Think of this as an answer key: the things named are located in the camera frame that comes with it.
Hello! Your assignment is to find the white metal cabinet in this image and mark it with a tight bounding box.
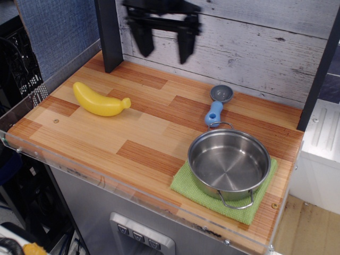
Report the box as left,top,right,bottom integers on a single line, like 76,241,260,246
289,99,339,214

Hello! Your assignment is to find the blue grey toy spoon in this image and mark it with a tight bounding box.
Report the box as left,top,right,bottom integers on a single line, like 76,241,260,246
205,85,234,128

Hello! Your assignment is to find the dark right frame post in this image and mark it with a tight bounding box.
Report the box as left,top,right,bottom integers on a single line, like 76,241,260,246
296,8,339,132

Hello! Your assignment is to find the green cloth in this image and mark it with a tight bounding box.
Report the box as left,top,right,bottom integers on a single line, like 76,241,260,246
170,158,278,225

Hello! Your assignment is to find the black plastic crate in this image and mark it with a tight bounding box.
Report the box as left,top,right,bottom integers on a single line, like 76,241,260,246
3,28,43,97

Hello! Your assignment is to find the dark frame post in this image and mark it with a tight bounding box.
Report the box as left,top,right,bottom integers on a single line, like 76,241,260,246
296,8,339,132
95,0,123,73

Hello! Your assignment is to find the yellow toy banana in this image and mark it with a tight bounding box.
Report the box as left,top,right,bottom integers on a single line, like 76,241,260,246
73,82,131,117

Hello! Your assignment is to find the silver dispenser panel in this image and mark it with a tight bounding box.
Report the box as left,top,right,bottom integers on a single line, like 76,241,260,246
109,212,176,254

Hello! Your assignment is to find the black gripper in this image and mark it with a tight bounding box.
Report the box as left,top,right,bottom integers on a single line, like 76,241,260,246
122,1,201,64

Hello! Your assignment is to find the yellow object bottom left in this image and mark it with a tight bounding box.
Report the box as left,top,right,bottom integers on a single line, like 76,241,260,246
22,243,47,255

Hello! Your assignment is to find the clear acrylic table guard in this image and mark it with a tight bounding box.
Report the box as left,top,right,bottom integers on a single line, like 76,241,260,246
1,53,303,254

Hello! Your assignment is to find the stainless steel pot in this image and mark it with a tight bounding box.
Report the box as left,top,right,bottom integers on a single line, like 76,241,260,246
188,123,271,201

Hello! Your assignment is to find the dark left frame post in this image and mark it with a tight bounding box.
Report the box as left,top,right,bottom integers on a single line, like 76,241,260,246
95,0,123,73

